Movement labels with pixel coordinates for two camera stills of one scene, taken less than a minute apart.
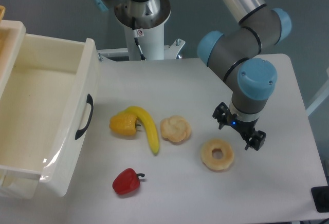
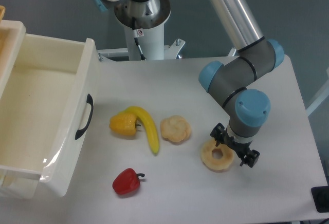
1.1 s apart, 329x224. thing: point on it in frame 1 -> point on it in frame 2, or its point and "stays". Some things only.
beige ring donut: [214, 164] stays
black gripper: [256, 140] -> [239, 149]
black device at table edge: [320, 194] stays
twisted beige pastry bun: [176, 129] stays
